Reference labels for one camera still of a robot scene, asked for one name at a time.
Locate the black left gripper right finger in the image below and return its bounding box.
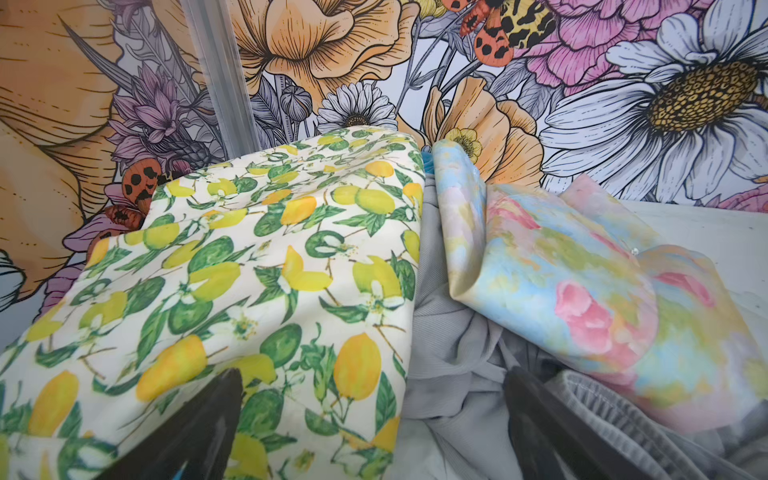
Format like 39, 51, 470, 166
504, 367, 650, 479

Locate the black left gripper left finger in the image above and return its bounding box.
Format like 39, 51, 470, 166
99, 369, 243, 479

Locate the teal cloth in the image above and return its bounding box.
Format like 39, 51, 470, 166
421, 148, 434, 175

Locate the grey cloth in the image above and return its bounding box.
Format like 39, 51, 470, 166
386, 179, 767, 479

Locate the pastel watercolor cloth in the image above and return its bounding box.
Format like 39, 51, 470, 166
432, 140, 767, 433

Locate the lemon print cloth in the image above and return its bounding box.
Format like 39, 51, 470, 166
1, 126, 425, 479

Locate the aluminium frame post left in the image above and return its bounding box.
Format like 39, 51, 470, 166
182, 0, 262, 158

